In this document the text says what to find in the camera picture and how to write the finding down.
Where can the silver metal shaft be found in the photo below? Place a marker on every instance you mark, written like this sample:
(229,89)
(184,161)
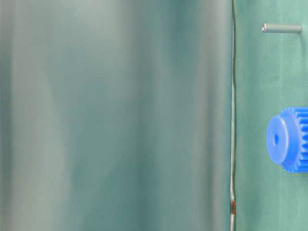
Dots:
(281,28)

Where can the blue plastic gear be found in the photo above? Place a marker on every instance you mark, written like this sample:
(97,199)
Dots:
(287,139)

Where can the green cloth mat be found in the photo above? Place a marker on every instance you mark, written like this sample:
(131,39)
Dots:
(271,73)

